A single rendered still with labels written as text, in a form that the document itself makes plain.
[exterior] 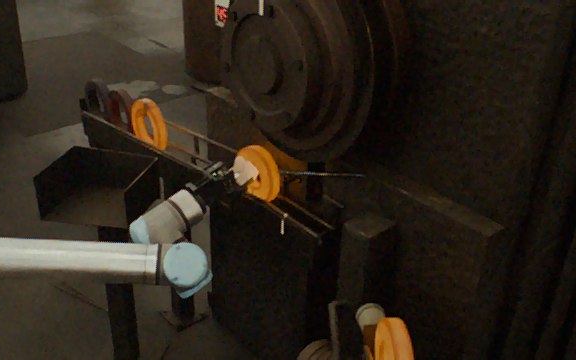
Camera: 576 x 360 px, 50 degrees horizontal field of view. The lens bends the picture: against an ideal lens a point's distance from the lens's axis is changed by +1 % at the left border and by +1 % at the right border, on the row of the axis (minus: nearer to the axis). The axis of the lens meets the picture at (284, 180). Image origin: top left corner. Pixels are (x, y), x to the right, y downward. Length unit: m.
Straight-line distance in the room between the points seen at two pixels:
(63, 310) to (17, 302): 0.18
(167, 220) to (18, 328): 1.05
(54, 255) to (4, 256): 0.09
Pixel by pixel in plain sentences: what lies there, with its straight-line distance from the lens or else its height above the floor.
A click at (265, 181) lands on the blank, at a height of 0.75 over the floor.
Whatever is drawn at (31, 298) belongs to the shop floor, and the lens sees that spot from 2.51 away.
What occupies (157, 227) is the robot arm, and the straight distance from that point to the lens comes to 1.47.
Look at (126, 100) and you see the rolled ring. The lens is 2.16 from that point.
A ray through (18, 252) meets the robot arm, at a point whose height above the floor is 0.78.
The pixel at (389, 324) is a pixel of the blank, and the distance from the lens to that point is 1.14.
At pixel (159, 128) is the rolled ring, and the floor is 0.71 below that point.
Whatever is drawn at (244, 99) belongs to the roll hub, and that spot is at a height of 1.02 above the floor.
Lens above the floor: 1.53
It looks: 29 degrees down
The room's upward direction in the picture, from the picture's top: 2 degrees clockwise
